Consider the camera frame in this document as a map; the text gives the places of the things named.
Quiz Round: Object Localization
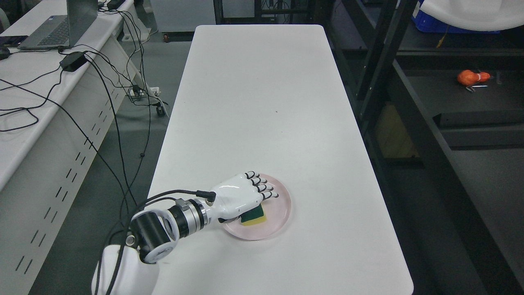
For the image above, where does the white side desk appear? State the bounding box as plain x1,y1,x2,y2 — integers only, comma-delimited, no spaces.
0,0,136,295

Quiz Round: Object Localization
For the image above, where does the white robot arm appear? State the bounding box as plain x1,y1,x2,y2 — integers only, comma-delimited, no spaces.
91,191,209,295

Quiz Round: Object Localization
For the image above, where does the pink round plate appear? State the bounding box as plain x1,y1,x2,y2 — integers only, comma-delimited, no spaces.
221,174,292,241

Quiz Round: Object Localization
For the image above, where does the black computer mouse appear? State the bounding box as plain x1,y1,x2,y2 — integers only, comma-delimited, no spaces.
0,45,11,60

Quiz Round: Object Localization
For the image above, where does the black metal shelf rack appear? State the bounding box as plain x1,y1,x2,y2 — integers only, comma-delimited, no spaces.
326,0,523,295

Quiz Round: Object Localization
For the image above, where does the grey laptop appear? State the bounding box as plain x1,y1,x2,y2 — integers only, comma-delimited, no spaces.
17,0,99,50

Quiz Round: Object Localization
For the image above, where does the black cable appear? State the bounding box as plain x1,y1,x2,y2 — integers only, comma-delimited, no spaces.
0,8,168,213

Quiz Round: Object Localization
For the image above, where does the green yellow sponge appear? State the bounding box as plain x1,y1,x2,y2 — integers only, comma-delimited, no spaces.
240,204,267,226

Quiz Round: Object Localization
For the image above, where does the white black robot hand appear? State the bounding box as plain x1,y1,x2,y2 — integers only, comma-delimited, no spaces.
207,170,279,222

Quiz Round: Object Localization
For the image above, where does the orange toy object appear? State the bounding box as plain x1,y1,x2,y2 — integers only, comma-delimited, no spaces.
456,70,491,86

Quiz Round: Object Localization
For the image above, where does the white table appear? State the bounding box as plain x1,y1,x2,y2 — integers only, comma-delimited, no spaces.
149,25,414,295

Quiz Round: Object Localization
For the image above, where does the blue plastic crate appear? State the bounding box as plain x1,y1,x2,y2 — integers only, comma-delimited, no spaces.
413,0,501,34

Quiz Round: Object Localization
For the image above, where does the black power adapter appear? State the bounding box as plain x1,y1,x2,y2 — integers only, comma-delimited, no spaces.
59,52,87,72

